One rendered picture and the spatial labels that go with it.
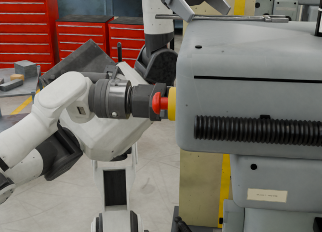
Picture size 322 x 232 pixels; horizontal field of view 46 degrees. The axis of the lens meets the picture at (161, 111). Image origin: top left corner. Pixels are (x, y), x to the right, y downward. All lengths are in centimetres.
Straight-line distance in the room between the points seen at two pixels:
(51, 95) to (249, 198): 45
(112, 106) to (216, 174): 203
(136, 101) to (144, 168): 298
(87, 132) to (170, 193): 241
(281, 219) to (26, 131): 52
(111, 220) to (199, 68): 105
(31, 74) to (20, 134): 308
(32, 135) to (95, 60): 41
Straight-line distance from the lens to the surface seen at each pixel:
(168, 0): 73
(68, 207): 338
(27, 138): 84
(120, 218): 149
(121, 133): 111
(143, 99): 81
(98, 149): 110
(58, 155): 108
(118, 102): 82
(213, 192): 289
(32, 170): 100
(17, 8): 588
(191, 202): 294
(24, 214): 341
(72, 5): 1032
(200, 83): 53
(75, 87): 83
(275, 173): 61
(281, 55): 53
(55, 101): 82
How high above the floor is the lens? 202
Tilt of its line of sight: 24 degrees down
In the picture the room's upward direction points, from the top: straight up
